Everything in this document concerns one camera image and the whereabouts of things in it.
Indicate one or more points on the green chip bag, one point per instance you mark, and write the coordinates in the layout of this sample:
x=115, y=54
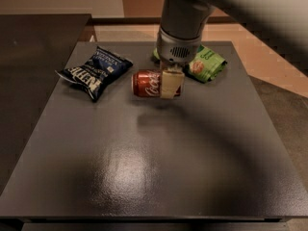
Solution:
x=205, y=66

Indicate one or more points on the dark side cabinet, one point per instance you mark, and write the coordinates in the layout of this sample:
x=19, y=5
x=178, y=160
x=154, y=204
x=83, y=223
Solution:
x=33, y=47

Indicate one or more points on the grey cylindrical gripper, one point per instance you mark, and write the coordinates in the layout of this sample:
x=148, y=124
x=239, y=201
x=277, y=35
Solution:
x=177, y=51

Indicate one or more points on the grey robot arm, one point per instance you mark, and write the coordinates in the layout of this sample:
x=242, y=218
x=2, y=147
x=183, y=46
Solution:
x=273, y=42

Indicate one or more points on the red coke can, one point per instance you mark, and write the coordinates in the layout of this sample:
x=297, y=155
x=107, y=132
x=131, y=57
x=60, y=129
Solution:
x=147, y=83

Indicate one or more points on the blue chip bag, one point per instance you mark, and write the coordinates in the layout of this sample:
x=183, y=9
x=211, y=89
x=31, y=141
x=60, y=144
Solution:
x=99, y=71

